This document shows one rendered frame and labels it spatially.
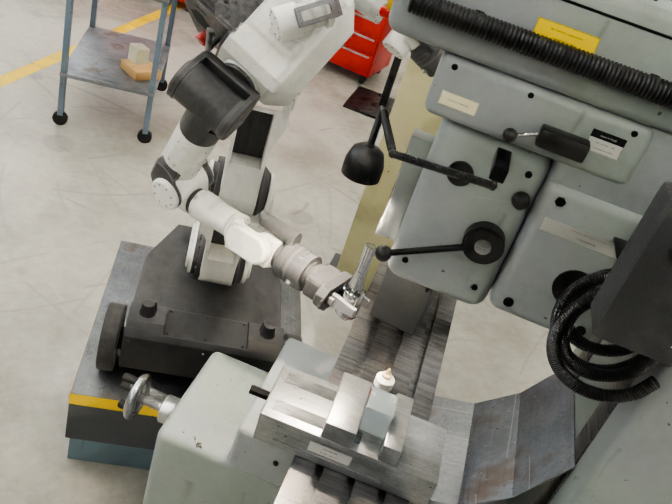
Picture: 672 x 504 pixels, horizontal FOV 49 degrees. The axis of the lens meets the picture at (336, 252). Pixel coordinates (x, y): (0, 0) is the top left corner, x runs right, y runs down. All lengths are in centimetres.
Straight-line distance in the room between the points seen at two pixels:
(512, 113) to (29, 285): 242
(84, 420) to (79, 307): 90
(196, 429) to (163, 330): 53
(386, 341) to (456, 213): 59
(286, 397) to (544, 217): 59
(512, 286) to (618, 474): 36
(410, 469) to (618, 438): 37
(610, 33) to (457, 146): 28
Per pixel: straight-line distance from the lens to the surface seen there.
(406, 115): 316
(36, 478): 257
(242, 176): 199
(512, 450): 164
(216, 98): 150
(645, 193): 123
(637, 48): 114
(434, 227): 128
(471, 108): 117
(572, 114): 117
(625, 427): 133
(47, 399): 278
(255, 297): 242
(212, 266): 226
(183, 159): 164
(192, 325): 222
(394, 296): 178
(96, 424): 233
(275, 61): 153
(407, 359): 175
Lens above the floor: 203
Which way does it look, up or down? 32 degrees down
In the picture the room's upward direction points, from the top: 19 degrees clockwise
